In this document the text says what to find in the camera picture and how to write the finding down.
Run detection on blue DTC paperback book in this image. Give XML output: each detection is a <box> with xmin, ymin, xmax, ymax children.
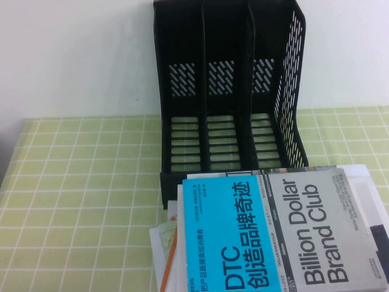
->
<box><xmin>181</xmin><ymin>166</ymin><xmax>385</xmax><ymax>292</ymax></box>

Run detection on black plastic book holder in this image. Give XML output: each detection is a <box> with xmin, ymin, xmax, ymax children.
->
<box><xmin>153</xmin><ymin>0</ymin><xmax>308</xmax><ymax>210</ymax></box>

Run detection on white paper sheet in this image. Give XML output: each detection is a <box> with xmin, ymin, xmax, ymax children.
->
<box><xmin>148</xmin><ymin>226</ymin><xmax>167</xmax><ymax>292</ymax></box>
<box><xmin>166</xmin><ymin>200</ymin><xmax>180</xmax><ymax>221</ymax></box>

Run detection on pale green map sheet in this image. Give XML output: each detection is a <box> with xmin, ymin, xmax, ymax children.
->
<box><xmin>156</xmin><ymin>219</ymin><xmax>179</xmax><ymax>260</ymax></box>

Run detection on white booklet with orange edge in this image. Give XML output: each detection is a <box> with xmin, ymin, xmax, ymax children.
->
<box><xmin>158</xmin><ymin>214</ymin><xmax>183</xmax><ymax>292</ymax></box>

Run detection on green checked tablecloth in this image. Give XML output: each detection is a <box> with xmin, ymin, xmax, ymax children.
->
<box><xmin>0</xmin><ymin>106</ymin><xmax>389</xmax><ymax>292</ymax></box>

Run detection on white magazine with man cover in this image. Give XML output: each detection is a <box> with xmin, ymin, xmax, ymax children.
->
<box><xmin>176</xmin><ymin>170</ymin><xmax>389</xmax><ymax>292</ymax></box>

